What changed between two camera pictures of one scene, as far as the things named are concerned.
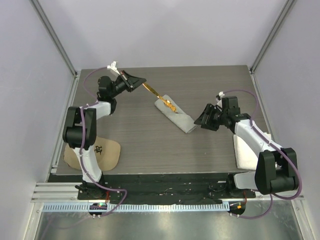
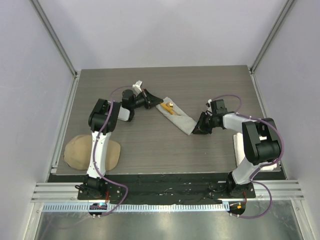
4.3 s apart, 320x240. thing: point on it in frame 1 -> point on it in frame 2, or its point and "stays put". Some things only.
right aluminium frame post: (274, 31) stays put
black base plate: (163, 186) stays put
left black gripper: (131, 82) -> (150, 100)
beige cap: (107, 153) stays put
